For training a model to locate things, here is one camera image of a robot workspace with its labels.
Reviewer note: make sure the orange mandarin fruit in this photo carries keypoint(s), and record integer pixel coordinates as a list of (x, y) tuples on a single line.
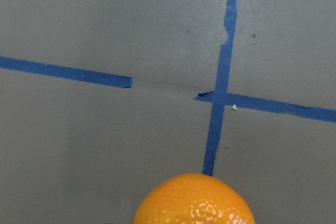
[(193, 198)]

